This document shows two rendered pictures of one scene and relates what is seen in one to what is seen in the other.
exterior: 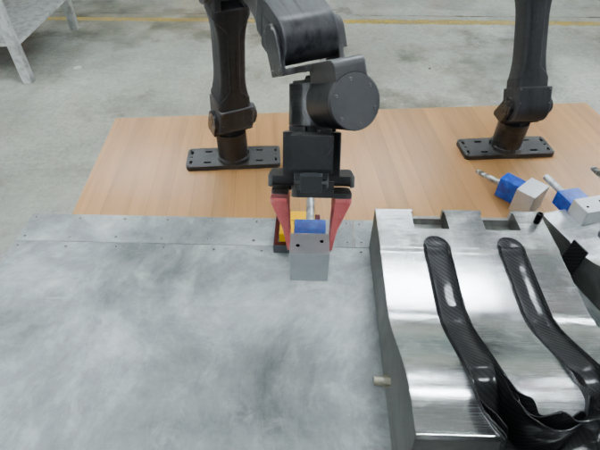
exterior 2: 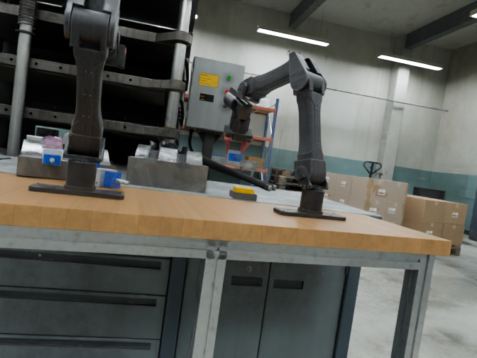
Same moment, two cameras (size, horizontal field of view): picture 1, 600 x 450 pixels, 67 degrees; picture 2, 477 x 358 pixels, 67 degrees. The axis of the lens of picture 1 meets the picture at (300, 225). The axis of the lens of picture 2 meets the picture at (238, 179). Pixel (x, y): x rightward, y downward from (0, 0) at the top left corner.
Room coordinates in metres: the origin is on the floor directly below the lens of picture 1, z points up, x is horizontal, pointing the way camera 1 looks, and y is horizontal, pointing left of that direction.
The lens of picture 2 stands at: (1.75, -0.29, 0.93)
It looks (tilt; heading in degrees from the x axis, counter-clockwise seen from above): 3 degrees down; 167
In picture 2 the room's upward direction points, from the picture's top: 8 degrees clockwise
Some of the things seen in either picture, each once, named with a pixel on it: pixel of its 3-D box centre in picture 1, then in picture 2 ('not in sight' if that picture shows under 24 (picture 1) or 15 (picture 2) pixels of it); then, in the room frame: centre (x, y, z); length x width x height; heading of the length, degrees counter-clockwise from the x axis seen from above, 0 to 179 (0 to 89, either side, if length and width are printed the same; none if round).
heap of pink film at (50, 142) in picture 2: not in sight; (69, 144); (0.37, -0.60, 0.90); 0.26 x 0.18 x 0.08; 15
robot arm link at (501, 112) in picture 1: (522, 109); (83, 148); (0.84, -0.46, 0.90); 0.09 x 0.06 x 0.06; 94
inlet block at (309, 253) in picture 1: (310, 231); (235, 157); (0.45, -0.01, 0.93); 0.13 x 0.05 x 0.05; 178
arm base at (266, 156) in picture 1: (232, 144); (311, 202); (0.81, 0.14, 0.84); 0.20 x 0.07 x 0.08; 94
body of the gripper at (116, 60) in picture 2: not in sight; (106, 50); (0.58, -0.48, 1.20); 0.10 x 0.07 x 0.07; 94
